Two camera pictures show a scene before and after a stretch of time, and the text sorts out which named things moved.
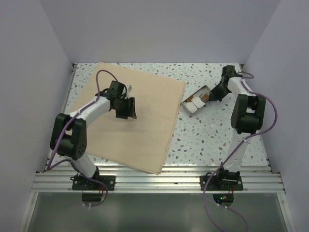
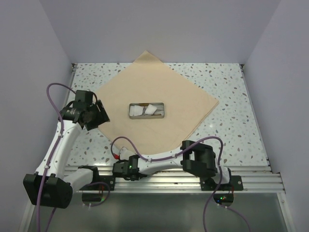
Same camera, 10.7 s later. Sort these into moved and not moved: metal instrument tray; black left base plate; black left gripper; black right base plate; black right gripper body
Moved: metal instrument tray; black right gripper body; black left gripper
Not moved: black right base plate; black left base plate
